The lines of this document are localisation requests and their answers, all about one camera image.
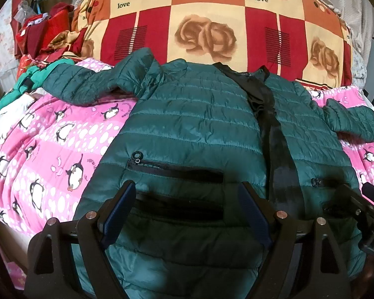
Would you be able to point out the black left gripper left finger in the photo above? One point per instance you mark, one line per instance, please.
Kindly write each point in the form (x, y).
(52, 270)

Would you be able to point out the red clothes pile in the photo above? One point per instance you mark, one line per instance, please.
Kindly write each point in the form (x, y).
(47, 37)

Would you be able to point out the red rose patterned quilt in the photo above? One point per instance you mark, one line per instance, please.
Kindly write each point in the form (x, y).
(301, 40)

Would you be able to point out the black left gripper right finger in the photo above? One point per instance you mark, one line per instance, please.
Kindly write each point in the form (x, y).
(303, 259)

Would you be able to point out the teal green garment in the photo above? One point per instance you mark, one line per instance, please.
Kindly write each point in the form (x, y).
(31, 80)

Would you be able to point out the dark green puffer jacket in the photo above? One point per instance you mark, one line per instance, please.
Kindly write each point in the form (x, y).
(196, 133)

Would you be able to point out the pink penguin blanket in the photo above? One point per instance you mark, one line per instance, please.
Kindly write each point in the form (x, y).
(51, 152)

